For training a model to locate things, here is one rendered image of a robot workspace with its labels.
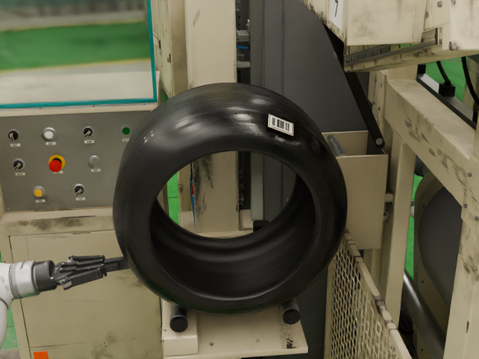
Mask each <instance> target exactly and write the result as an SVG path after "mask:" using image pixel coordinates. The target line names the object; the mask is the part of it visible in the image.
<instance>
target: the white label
mask: <svg viewBox="0 0 479 359"><path fill-rule="evenodd" d="M268 127H270V128H274V129H275V130H278V131H281V132H284V133H286V134H289V135H292V136H293V135H294V123H291V122H289V121H286V120H283V119H281V118H278V117H276V116H273V115H270V114H269V122H268Z"/></svg>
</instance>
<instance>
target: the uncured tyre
mask: <svg viewBox="0 0 479 359"><path fill-rule="evenodd" d="M269 114H270V115H273V116H276V117H278V118H281V119H283V120H286V121H289V122H291V123H294V135H293V136H292V135H289V134H286V133H284V132H281V131H278V130H275V129H274V128H270V127H268V122H269ZM154 128H155V134H156V135H155V136H154V137H152V138H151V139H150V140H149V141H148V142H147V143H146V144H145V145H144V146H143V141H142V139H143V138H144V137H145V136H146V135H147V134H148V133H149V132H150V131H152V130H153V129H154ZM229 151H245V152H256V153H259V154H262V155H266V156H269V157H272V158H274V159H276V160H278V161H280V162H282V163H284V164H285V165H286V166H288V167H289V168H291V169H292V170H293V171H295V172H296V179H295V183H294V189H293V191H292V194H291V196H290V198H289V201H288V202H287V204H286V205H285V207H284V208H283V210H282V211H281V212H280V213H279V214H278V215H277V216H276V217H275V218H274V219H273V220H272V221H271V222H270V223H268V224H267V225H265V226H264V227H262V228H261V229H258V230H257V231H254V232H252V233H250V234H247V235H244V236H239V237H235V238H229V239H216V238H209V237H206V236H200V235H198V234H194V233H192V232H191V231H188V230H186V229H184V228H182V227H181V226H180V225H178V224H177V223H176V222H174V221H173V220H172V219H171V218H170V217H169V216H168V215H167V213H166V212H165V211H164V209H163V208H162V207H161V205H160V203H159V201H158V198H157V196H158V195H159V193H160V191H161V189H162V188H163V187H164V186H165V184H166V183H167V182H168V180H169V179H170V178H171V177H172V176H173V175H175V174H176V173H177V172H178V171H180V170H181V169H182V168H183V167H185V166H187V165H188V164H190V163H191V162H194V161H195V160H198V159H200V158H202V157H206V156H208V155H212V154H215V153H219V152H229ZM347 205H348V201H347V191H346V183H345V180H344V176H343V173H342V171H341V168H340V165H339V163H338V161H337V159H336V157H335V156H334V153H333V152H332V151H331V148H330V147H329V145H328V143H327V142H326V140H325V138H324V136H323V135H322V133H321V131H320V130H319V128H318V127H317V126H316V124H315V122H314V121H313V120H312V119H311V118H310V117H309V116H308V115H307V114H306V113H305V112H304V111H303V110H302V109H301V108H300V107H299V106H298V105H296V104H295V103H293V102H292V101H291V100H289V99H288V98H285V97H284V96H283V95H280V94H278V93H275V92H274V91H272V90H269V89H266V88H262V87H259V86H256V85H250V84H245V83H211V84H207V85H201V86H198V87H195V88H191V89H189V90H186V91H183V92H181V93H179V94H177V95H175V96H173V97H171V98H170V99H168V100H167V101H166V110H165V102H164V103H162V104H160V105H159V106H158V107H157V108H155V109H154V110H153V111H152V112H151V113H149V114H148V115H147V116H146V117H145V118H144V119H143V121H142V122H141V123H140V124H139V126H137V128H136V129H135V131H134V132H133V134H132V135H131V137H130V139H129V141H128V143H127V145H126V146H125V149H124V151H123V155H122V157H121V161H120V166H119V170H118V177H117V181H116V186H115V193H114V197H113V226H114V230H115V236H116V239H117V241H118V245H119V247H120V250H121V251H122V254H123V256H124V258H125V260H126V262H127V264H128V265H129V267H130V269H131V270H132V271H133V273H134V274H135V275H136V276H137V277H138V279H139V280H140V281H141V282H142V283H143V284H144V285H145V286H146V287H147V288H148V289H150V290H151V291H152V292H153V293H154V294H156V295H157V296H159V297H160V298H162V299H163V300H165V301H167V302H168V303H171V304H172V305H174V306H177V307H179V308H183V309H185V310H187V311H192V312H195V313H200V314H205V315H209V316H243V315H248V314H252V313H258V312H261V311H265V310H268V309H271V308H274V307H275V306H278V305H280V304H283V303H285V302H287V301H288V300H290V299H292V298H294V297H295V296H297V295H299V294H300V293H301V292H302V291H304V290H305V289H306V288H308V287H309V286H310V285H312V284H313V283H314V282H315V281H316V280H317V279H318V278H319V277H320V276H321V274H322V273H323V272H324V271H325V269H326V268H327V266H328V265H329V264H330V263H331V261H332V259H333V258H334V256H335V254H336V252H337V250H338V248H339V245H340V243H341V240H342V238H343V235H344V230H345V226H346V217H347Z"/></svg>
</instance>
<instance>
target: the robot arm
mask: <svg viewBox="0 0 479 359"><path fill-rule="evenodd" d="M123 269H130V267H129V265H128V264H127V262H126V260H125V258H124V256H120V257H115V258H111V259H105V256H104V255H95V256H73V255H70V256H68V261H63V262H61V263H58V264H55V263H54V262H53V261H52V260H48V261H40V262H36V261H34V260H31V261H23V262H16V263H14V264H4V263H0V350H1V347H2V345H3V342H4V338H5V335H6V328H7V322H8V318H7V315H8V310H9V307H10V306H11V304H12V302H13V300H16V299H21V298H27V297H31V296H38V295H39V294H40V293H41V292H44V291H52V290H55V289H56V288H57V286H60V285H62V286H63V290H68V289H70V288H72V287H74V286H78V285H81V284H83V283H88V282H91V281H95V280H98V279H101V278H103V275H104V276H107V272H112V271H119V270H123Z"/></svg>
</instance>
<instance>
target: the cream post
mask: <svg viewBox="0 0 479 359"><path fill-rule="evenodd" d="M184 1H185V30H186V45H187V74H188V89H191V88H195V87H198V86H201V85H207V84H211V83H236V82H237V62H236V19H235V0H184ZM192 177H193V189H194V207H195V233H196V234H201V233H213V232H226V231H239V188H238V151H229V152H219V153H215V154H212V155H208V156H206V157H202V158H200V159H198V160H195V161H194V162H192Z"/></svg>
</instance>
